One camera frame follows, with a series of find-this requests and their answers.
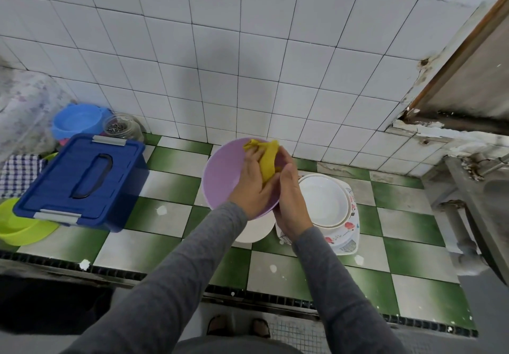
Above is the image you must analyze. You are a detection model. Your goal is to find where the person's right hand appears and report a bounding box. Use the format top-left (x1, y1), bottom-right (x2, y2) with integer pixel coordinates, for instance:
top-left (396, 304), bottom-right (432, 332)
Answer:
top-left (273, 147), bottom-right (313, 243)

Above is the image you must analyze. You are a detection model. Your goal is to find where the person's left hand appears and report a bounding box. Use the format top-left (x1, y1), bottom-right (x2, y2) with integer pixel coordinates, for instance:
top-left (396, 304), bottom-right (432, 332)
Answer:
top-left (228, 147), bottom-right (281, 221)

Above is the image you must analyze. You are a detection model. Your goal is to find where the purple plastic bowl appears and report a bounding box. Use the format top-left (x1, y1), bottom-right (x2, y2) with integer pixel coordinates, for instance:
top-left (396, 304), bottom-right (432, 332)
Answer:
top-left (202, 137), bottom-right (289, 211)

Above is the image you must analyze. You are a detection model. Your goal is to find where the white plastic bowl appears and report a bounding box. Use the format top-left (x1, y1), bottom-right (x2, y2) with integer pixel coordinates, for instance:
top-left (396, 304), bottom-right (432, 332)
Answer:
top-left (234, 210), bottom-right (277, 245)

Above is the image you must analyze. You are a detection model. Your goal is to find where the person's right forearm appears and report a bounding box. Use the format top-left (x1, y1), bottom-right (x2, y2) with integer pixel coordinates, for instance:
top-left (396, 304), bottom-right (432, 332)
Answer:
top-left (293, 226), bottom-right (408, 354)

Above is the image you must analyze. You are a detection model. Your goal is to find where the person's black shoe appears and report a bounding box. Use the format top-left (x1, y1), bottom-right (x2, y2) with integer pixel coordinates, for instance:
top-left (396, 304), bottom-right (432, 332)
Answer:
top-left (207, 314), bottom-right (235, 337)
top-left (249, 318), bottom-right (271, 339)

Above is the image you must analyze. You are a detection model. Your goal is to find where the glass jar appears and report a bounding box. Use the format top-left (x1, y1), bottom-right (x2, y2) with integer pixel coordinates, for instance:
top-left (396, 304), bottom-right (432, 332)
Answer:
top-left (102, 113), bottom-right (146, 144)

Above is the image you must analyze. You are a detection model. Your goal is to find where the blue plastic box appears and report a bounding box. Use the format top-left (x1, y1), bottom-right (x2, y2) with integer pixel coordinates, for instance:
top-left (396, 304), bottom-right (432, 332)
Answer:
top-left (13, 134), bottom-right (150, 232)

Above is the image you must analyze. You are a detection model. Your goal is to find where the blue plastic bowl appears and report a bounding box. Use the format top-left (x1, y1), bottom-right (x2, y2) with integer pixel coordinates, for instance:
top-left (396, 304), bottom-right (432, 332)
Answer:
top-left (51, 103), bottom-right (112, 142)

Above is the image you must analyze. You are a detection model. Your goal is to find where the stainless steel sink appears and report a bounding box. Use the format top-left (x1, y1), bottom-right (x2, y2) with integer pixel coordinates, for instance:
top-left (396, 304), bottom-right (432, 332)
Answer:
top-left (444, 155), bottom-right (509, 287)

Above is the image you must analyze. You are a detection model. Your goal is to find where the lime green plastic bowl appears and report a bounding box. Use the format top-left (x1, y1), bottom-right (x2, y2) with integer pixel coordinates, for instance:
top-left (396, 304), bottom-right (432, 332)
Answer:
top-left (0, 197), bottom-right (60, 247)

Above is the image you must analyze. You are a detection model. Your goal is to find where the blue white checked cloth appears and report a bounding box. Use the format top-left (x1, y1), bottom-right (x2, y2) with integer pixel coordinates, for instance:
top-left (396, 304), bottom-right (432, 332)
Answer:
top-left (0, 153), bottom-right (45, 201)

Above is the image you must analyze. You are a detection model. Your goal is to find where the clear plastic bag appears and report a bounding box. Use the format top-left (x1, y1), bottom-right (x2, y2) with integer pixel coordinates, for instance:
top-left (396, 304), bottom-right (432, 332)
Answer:
top-left (0, 71), bottom-right (76, 164)

